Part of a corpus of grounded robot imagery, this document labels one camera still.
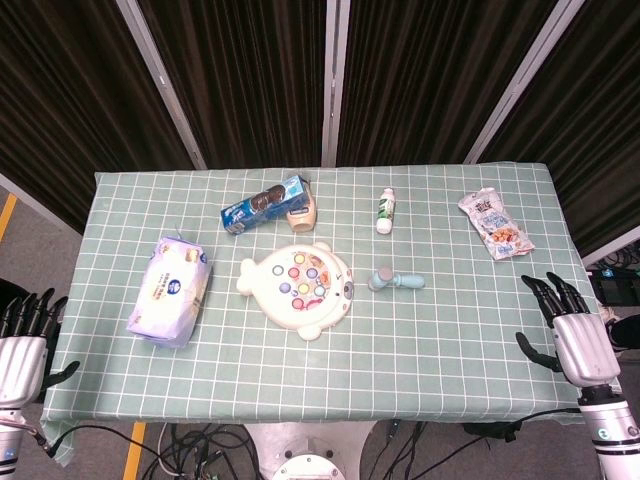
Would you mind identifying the white bottle with green label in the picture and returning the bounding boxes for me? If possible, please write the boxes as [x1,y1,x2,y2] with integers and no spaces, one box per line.
[375,187,397,236]

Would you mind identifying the black electronic box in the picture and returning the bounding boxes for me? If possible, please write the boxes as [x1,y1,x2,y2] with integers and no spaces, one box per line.
[587,267,640,307]

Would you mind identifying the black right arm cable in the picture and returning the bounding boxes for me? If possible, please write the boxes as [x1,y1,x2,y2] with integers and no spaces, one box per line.
[367,406,584,479]

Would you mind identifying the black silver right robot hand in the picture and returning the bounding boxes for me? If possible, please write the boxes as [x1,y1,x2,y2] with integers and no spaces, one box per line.
[515,271,622,391]

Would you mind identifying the white metal frame post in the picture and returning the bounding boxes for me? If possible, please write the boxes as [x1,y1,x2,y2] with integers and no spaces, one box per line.
[463,0,587,166]
[320,0,352,168]
[115,0,208,171]

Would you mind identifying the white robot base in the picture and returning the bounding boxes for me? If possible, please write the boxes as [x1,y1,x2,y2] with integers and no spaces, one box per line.
[244,422,387,480]

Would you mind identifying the green checked tablecloth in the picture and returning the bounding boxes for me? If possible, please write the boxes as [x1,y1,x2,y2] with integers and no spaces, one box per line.
[39,160,624,469]

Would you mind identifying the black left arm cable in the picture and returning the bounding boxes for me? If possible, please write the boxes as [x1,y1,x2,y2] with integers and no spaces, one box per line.
[27,422,176,459]

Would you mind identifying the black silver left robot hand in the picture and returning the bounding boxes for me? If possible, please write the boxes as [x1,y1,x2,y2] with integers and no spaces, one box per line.
[0,287,81,404]

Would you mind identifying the beige plastic cup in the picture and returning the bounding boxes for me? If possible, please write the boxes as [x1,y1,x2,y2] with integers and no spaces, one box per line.
[285,192,319,234]

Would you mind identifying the dark brown curtain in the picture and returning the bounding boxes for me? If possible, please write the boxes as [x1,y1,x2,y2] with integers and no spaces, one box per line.
[0,0,640,261]

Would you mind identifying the light blue toy hammer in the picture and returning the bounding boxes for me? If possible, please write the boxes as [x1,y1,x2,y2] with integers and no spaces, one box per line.
[368,266,427,293]

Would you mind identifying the white snack bag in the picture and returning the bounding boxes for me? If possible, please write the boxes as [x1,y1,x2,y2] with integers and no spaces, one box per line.
[458,187,537,263]

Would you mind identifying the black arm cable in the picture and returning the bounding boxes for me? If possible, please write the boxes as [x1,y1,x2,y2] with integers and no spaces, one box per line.
[27,422,176,459]
[367,406,584,479]

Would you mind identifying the white whack-a-mole toy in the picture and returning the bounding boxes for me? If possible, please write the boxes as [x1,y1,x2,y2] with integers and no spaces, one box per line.
[236,241,355,343]

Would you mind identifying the lilac tissue pack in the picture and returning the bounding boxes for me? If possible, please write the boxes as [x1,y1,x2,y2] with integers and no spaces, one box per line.
[125,234,214,350]

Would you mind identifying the tangled black floor cables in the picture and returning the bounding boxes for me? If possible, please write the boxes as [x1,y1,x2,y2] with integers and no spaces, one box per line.
[142,422,254,480]

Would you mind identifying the blue cookie box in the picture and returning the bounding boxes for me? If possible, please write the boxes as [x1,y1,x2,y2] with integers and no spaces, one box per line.
[220,173,311,237]

